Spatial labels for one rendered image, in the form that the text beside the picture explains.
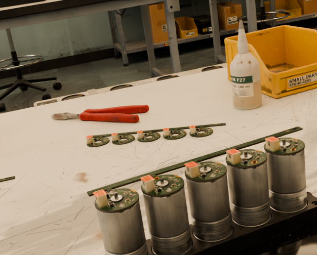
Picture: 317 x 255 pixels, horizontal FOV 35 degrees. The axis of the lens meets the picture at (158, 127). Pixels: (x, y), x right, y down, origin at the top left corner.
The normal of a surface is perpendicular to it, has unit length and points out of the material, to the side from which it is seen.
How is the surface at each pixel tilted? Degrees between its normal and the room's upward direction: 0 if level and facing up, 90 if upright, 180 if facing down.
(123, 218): 90
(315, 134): 0
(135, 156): 0
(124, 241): 90
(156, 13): 91
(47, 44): 90
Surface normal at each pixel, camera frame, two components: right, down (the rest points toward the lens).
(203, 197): -0.25, 0.37
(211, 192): 0.18, 0.32
